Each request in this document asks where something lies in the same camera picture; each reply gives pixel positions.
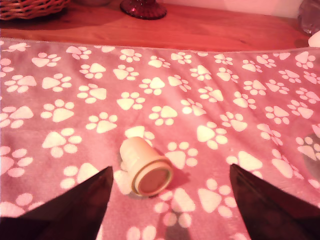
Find cream coffee capsule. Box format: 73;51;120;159
119;136;174;198

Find paw print fleece cloth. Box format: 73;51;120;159
0;37;320;240

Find red glass goblet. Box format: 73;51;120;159
119;0;168;21

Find small white round camera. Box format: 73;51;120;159
307;33;320;49

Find wicker basket with handle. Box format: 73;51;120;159
0;0;72;21

